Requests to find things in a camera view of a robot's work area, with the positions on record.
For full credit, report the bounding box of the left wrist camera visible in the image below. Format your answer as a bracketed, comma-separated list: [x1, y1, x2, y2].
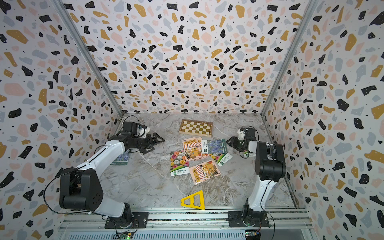
[137, 125, 150, 138]

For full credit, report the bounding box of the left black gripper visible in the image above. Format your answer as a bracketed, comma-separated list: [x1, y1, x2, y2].
[131, 132, 165, 154]

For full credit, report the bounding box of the lavender seed packet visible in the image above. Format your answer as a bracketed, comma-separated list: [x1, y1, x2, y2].
[111, 151, 131, 166]
[201, 139, 228, 154]

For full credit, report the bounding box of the yellow triangular plastic tool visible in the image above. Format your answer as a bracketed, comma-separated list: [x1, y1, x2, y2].
[181, 191, 206, 210]

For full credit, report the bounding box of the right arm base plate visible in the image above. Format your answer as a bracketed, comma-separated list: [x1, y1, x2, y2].
[227, 211, 270, 228]

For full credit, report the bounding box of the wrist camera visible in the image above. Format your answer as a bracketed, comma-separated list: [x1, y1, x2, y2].
[237, 128, 247, 141]
[137, 125, 150, 138]

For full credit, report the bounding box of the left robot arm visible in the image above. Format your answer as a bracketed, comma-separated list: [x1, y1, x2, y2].
[55, 122, 165, 230]

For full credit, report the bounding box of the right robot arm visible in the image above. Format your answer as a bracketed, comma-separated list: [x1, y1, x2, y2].
[227, 127, 286, 228]

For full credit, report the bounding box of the colourful flower seed packet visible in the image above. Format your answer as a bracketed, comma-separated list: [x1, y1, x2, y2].
[209, 153, 233, 167]
[170, 150, 190, 177]
[242, 151, 256, 159]

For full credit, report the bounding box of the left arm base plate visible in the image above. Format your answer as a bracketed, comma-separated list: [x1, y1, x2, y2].
[105, 212, 149, 230]

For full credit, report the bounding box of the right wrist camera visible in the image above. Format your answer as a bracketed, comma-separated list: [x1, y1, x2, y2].
[237, 128, 247, 141]

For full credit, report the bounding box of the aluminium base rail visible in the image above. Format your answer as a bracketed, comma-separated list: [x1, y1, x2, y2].
[55, 207, 317, 240]

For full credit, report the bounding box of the wooden chessboard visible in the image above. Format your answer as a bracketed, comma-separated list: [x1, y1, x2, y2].
[179, 119, 213, 137]

